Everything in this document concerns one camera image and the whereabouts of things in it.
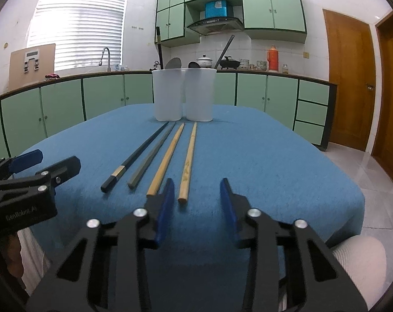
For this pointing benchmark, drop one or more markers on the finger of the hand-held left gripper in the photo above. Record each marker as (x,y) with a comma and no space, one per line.
(66,167)
(27,159)

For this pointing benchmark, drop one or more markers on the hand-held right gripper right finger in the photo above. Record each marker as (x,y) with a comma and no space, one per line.
(230,214)

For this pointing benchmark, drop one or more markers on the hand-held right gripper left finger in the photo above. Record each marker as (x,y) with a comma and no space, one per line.
(164,214)

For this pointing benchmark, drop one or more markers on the wooden chopstick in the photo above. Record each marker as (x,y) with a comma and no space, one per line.
(168,156)
(189,156)

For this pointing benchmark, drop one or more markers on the grey chopstick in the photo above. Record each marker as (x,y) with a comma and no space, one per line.
(152,156)
(224,52)

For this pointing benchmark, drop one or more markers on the black chopstick with band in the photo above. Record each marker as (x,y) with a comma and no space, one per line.
(135,156)
(158,52)

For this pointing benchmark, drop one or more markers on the white plastic utensil holder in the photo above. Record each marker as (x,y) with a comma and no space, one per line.
(169,94)

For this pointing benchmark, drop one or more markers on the large metal spoon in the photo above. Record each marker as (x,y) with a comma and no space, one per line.
(173,64)

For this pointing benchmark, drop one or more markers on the black plastic spoon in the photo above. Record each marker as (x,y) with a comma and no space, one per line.
(193,65)

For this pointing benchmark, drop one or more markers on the person's left hand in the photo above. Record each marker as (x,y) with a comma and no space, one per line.
(11,256)

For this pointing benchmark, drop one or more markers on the person's left leg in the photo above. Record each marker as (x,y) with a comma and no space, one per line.
(34,260)

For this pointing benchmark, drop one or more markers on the person's leg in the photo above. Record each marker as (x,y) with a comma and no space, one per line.
(34,260)
(359,260)

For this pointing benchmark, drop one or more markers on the blue tablecloth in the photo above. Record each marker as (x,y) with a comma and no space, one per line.
(264,156)

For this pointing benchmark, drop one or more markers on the green base cabinets with countertop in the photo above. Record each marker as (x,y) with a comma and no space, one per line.
(102,94)

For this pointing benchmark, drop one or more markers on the wooden board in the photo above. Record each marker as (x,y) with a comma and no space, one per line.
(16,78)

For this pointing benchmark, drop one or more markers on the red cloth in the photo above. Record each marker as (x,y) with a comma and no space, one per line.
(52,76)

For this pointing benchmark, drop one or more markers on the bottles by sink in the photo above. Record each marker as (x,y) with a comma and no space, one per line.
(120,68)

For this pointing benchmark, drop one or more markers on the metal kitchen faucet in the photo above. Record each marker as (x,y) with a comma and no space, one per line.
(105,52)

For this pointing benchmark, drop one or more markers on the metal kettle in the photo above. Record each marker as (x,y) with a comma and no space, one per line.
(156,65)

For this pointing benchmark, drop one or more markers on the person's right leg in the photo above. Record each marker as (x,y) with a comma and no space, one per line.
(359,260)

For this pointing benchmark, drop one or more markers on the white window blinds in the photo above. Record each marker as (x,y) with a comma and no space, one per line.
(79,26)

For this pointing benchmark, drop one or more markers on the stack of small bowls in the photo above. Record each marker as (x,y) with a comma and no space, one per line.
(244,65)

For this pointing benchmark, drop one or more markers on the black wok with lid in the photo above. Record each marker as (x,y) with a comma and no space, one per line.
(230,63)

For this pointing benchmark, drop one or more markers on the patterned ceramic bowls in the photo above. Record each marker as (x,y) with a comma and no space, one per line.
(260,66)

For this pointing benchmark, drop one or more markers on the white cooking pot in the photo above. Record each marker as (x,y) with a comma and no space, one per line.
(204,61)

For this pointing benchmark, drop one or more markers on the glass jar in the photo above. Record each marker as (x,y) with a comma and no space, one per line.
(285,69)

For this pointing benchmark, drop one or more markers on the orange thermos flask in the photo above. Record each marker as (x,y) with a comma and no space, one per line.
(273,60)

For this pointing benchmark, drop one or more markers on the black range hood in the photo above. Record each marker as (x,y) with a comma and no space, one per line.
(212,24)

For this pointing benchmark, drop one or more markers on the blue film-wrapped hood chimney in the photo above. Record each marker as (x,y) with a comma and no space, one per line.
(217,9)

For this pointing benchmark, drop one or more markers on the green wall cabinets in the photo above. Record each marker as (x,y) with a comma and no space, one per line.
(274,9)

